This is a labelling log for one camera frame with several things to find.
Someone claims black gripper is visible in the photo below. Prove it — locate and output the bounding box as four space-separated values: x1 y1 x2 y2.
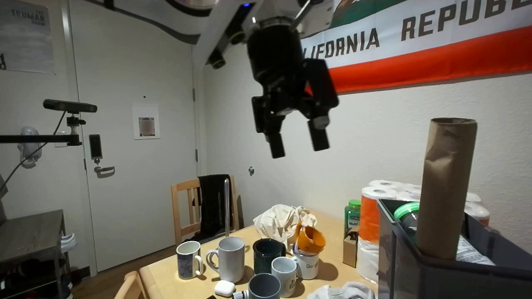
246 21 341 161

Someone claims brown cardboard paper roll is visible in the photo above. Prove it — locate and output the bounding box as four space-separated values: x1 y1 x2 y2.
414 116 479 262

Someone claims cream cloth bag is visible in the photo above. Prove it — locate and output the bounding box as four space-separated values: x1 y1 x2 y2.
253 202 319 247

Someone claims green plastic bottle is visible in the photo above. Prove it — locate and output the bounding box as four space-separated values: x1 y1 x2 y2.
343 197 363 239

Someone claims black jacket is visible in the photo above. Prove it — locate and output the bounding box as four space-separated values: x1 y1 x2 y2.
196 172 233 240

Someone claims orange cup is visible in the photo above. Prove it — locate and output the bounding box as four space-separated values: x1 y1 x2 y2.
294 224 328 255

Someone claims orange white toilet paper pack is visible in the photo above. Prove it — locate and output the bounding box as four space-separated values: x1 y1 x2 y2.
356 177 492 280

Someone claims dark green mug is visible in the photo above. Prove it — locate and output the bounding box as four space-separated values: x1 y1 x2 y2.
251 237 288 274

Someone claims green item in bin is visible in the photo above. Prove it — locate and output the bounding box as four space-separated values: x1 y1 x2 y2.
392 200 421 222

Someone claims small cardboard box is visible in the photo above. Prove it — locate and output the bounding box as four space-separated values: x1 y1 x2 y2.
341 230 361 269

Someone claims light wooden chair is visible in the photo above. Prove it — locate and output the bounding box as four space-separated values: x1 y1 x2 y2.
170 174 241 245
113 269 148 299

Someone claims white cup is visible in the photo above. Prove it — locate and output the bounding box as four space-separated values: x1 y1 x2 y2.
293 247 323 280

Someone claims paper with photo on door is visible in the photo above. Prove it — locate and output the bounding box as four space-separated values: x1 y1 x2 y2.
131 101 161 141

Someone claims California Republic flag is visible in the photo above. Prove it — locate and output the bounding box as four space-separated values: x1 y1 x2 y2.
301 0 532 96

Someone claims large white mug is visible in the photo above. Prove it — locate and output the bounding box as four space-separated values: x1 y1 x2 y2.
205 235 251 283

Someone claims small white mug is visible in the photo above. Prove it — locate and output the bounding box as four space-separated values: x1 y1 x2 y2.
269 254 301 297

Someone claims gray mug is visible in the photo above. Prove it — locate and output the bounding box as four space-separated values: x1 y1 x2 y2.
246 270 283 299

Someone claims white plastic bag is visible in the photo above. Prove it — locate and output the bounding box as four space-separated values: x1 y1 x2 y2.
306 280 379 299

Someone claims white mug with dark print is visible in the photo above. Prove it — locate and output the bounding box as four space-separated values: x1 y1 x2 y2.
175 239 206 280

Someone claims white earbud case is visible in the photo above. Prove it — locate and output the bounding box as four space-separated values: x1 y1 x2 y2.
213 278 238 297

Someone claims gray plastic bin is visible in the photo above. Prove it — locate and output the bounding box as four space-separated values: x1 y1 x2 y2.
376 197 532 299

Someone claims black door keypad lock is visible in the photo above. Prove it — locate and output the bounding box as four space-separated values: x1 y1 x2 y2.
88 132 103 164

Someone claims gray shelf unit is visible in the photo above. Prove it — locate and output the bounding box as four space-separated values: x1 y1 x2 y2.
0 207 73 299

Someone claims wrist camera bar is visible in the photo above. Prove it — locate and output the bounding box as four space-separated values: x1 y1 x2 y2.
206 1 261 71

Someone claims silver door handle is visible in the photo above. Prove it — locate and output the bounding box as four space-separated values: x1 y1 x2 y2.
92 162 116 179

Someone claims black stereo camera bar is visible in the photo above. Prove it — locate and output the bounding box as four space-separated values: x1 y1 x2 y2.
42 97 100 114

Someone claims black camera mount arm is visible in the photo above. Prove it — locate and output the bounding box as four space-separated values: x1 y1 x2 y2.
0 112 88 147

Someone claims black camera cable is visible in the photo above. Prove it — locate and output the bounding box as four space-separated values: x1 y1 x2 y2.
0 111 68 192

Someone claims translucent wall hanger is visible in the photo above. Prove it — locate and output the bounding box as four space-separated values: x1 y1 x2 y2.
15 124 43 171

